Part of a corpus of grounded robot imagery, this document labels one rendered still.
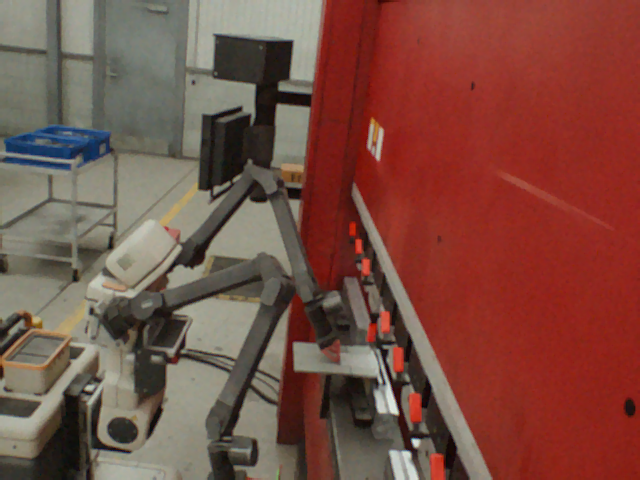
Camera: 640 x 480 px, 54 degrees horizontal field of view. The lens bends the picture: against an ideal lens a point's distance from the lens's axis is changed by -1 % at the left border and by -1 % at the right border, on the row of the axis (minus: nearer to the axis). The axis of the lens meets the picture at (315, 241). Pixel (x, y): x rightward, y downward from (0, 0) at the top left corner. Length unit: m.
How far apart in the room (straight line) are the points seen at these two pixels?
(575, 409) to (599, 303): 0.13
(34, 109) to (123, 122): 1.31
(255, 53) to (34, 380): 1.58
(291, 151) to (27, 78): 3.87
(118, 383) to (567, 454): 1.55
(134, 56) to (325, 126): 6.79
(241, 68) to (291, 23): 6.09
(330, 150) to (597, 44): 1.97
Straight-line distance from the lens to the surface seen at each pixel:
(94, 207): 5.75
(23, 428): 2.13
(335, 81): 2.69
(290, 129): 9.03
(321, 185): 2.77
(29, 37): 9.91
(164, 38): 9.20
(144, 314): 1.77
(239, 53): 2.85
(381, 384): 2.03
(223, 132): 2.92
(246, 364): 1.64
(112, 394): 2.14
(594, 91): 0.85
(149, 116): 9.36
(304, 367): 2.04
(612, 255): 0.76
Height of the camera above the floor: 2.03
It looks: 19 degrees down
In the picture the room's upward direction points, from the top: 7 degrees clockwise
